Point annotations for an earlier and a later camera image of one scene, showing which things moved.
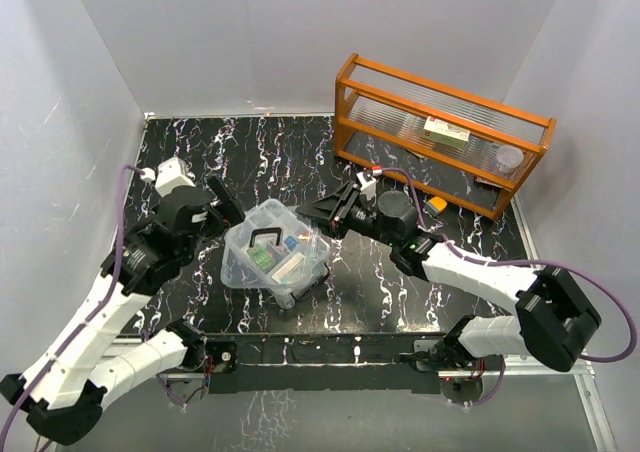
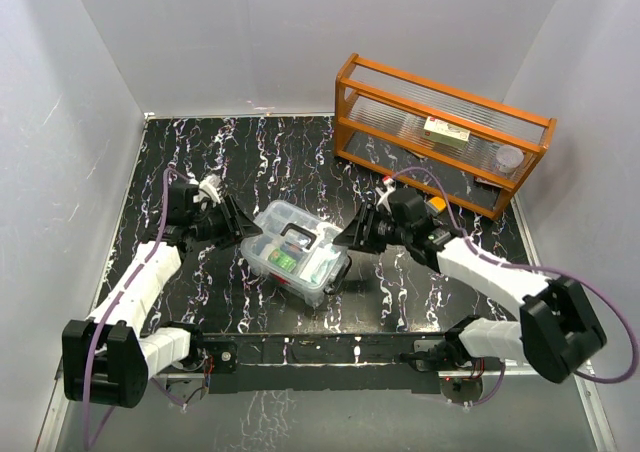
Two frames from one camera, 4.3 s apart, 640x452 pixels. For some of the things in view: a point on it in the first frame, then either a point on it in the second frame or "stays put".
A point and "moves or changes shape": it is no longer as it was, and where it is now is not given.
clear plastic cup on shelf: x=509 y=158 stays put
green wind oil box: x=262 y=256 → x=280 y=258
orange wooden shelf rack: x=457 y=149 stays put
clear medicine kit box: x=289 y=266 moves or changes shape
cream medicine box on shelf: x=439 y=130 stays put
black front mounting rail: x=326 y=363 stays put
